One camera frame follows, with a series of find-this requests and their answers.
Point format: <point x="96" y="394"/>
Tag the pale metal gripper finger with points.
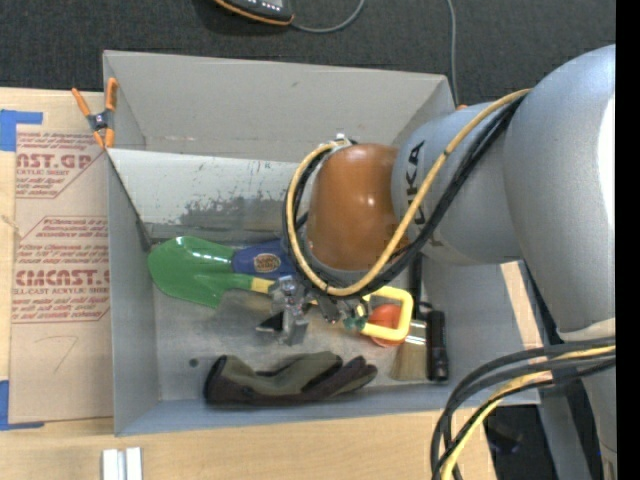
<point x="297" y="329"/>
<point x="286" y="287"/>

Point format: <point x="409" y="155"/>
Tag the black flashlight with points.
<point x="438" y="343"/>

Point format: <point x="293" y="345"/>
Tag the olive and brown glove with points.
<point x="290" y="380"/>

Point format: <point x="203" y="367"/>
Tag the green blue yellow toy shovel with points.
<point x="195" y="270"/>

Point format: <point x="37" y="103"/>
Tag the brown cardboard board red print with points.
<point x="60" y="358"/>

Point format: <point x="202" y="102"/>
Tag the grey metal bin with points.
<point x="210" y="118"/>

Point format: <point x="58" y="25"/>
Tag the red-orange ball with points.
<point x="386" y="318"/>

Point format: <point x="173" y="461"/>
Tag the pale bristle paint brush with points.
<point x="410" y="358"/>

